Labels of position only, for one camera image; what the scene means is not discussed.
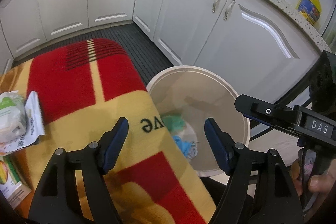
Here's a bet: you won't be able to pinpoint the white paper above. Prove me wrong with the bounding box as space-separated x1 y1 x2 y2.
0 91 27 143

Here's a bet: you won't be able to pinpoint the blue trash in bin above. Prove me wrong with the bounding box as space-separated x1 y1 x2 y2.
173 135 198 160

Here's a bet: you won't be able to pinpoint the white kitchen base cabinets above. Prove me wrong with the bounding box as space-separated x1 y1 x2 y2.
1 0 329 102

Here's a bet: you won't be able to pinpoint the green trash in bin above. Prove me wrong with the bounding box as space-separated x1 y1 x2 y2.
161 114 186 134

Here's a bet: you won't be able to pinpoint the round beige trash bin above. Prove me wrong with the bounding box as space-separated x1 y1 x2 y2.
146 65 251 177

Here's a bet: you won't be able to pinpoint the person right hand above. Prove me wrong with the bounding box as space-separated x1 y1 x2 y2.
290 159 335 196

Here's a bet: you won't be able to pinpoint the green white medicine box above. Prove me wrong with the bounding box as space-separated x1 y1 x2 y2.
0 156 31 209

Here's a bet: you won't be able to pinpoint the white pepsi logo bag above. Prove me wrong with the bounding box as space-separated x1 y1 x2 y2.
1 91 45 156

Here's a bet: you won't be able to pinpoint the red yellow patterned blanket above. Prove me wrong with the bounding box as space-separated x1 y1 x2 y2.
1 39 216 223

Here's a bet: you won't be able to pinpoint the yellow cooking oil bottle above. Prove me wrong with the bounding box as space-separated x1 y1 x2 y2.
296 0 322 26

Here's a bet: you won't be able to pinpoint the dark ribbed floor mat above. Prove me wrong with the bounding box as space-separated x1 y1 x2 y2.
12 23 173 85

